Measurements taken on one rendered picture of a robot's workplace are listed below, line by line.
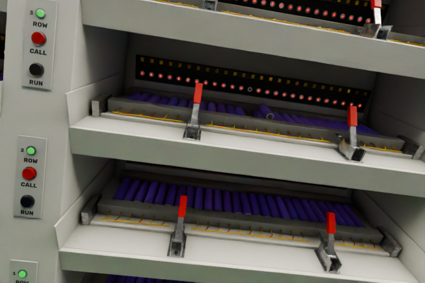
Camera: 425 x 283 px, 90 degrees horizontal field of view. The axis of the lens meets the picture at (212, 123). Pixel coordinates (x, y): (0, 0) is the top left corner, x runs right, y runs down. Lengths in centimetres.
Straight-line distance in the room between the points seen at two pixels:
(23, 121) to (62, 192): 12
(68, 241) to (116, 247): 8
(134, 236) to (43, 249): 13
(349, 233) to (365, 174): 16
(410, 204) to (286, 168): 28
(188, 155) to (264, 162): 12
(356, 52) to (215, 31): 22
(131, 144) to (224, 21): 23
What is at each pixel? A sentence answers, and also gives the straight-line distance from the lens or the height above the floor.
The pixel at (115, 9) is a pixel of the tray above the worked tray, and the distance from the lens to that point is 37.
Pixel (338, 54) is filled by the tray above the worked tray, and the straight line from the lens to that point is 39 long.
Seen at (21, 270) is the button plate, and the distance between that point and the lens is 49.
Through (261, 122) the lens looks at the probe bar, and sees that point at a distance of 40.
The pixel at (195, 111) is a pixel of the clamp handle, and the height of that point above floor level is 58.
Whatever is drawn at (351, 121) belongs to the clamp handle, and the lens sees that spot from 43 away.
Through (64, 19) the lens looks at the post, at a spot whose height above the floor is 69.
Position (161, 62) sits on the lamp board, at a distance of 49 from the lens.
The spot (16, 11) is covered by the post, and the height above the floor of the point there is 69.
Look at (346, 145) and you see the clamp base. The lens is 42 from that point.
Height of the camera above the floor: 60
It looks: 5 degrees down
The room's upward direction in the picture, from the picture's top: 8 degrees clockwise
